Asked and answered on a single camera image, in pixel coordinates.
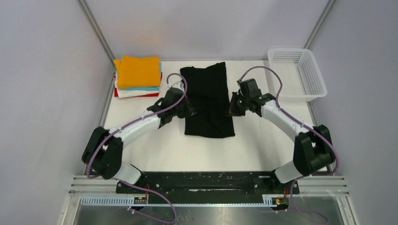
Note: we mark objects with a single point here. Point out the left aluminium frame post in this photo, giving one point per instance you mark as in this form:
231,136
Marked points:
96,29

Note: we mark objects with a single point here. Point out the white plastic perforated basket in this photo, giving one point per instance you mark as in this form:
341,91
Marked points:
300,75

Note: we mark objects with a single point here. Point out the white folded t shirt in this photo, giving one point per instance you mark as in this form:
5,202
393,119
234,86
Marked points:
130,92

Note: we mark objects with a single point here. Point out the right aluminium frame post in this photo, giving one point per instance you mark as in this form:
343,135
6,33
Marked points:
318,25

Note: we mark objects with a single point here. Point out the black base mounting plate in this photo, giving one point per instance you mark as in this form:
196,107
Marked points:
215,187

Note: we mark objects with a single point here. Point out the orange folded t shirt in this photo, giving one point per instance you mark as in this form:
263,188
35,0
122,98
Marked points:
133,72

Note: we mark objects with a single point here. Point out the teal folded t shirt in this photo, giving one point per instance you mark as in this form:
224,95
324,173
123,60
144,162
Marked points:
154,88

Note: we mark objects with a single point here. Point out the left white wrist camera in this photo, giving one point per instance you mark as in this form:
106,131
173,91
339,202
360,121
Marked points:
177,85

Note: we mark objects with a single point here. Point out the black t shirt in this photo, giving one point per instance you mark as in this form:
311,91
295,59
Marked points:
209,96

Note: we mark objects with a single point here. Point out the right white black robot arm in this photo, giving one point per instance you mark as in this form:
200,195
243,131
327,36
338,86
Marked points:
312,145

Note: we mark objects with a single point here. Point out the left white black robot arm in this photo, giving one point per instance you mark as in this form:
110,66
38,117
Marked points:
104,150

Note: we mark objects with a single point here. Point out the white slotted cable duct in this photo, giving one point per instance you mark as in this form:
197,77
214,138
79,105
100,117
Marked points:
141,201

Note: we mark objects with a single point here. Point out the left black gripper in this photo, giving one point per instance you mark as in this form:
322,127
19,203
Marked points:
189,111

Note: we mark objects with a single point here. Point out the aluminium frame post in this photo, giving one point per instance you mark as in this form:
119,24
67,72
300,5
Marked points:
318,25
96,29

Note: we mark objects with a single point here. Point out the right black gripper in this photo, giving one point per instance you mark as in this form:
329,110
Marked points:
233,110

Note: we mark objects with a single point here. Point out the red folded t shirt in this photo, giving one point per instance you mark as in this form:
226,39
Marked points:
116,92

